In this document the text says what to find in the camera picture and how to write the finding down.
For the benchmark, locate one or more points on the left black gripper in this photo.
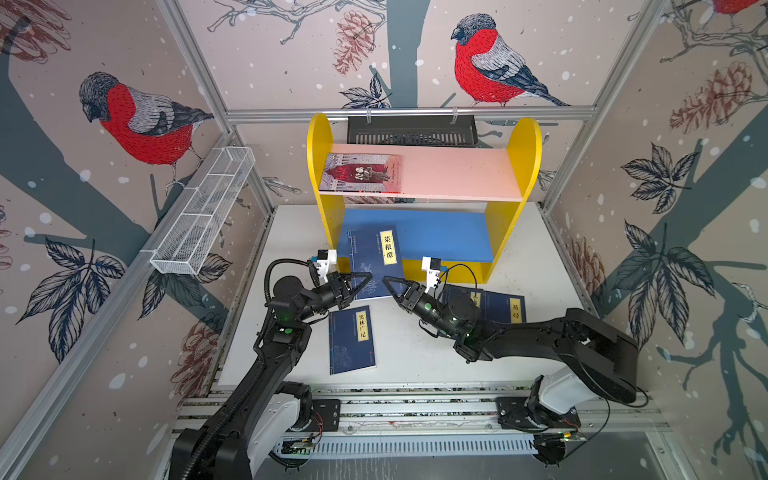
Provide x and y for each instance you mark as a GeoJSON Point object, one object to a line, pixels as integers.
{"type": "Point", "coordinates": [332, 284]}

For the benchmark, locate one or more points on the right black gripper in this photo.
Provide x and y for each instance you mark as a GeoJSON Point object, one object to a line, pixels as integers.
{"type": "Point", "coordinates": [415, 299]}

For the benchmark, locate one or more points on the navy blue book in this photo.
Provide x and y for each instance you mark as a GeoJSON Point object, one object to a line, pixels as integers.
{"type": "Point", "coordinates": [351, 343]}
{"type": "Point", "coordinates": [375, 250]}
{"type": "Point", "coordinates": [503, 308]}
{"type": "Point", "coordinates": [476, 295]}

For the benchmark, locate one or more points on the red illustrated book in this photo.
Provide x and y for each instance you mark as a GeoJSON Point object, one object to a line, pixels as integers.
{"type": "Point", "coordinates": [367, 173]}

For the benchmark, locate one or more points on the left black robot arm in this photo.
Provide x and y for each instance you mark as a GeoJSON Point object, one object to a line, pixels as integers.
{"type": "Point", "coordinates": [235, 441]}

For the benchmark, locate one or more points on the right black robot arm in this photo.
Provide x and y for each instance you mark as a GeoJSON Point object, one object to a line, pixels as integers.
{"type": "Point", "coordinates": [598, 359]}

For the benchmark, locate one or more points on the yellow pink blue shelf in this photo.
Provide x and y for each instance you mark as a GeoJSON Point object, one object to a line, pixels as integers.
{"type": "Point", "coordinates": [456, 204]}

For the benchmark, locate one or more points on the black mesh tray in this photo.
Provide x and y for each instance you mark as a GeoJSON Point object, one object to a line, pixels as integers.
{"type": "Point", "coordinates": [431, 131]}

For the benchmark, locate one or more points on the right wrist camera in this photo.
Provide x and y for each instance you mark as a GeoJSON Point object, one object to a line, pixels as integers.
{"type": "Point", "coordinates": [432, 266]}

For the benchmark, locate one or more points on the aluminium mounting rail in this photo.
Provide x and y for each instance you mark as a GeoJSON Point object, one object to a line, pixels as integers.
{"type": "Point", "coordinates": [464, 410]}

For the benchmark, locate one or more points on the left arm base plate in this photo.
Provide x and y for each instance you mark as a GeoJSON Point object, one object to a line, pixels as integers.
{"type": "Point", "coordinates": [316, 415]}

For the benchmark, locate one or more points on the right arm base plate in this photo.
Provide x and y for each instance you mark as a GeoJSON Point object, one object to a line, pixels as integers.
{"type": "Point", "coordinates": [521, 414]}

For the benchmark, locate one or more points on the white wire mesh basket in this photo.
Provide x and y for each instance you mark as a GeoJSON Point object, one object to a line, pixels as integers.
{"type": "Point", "coordinates": [190, 239]}

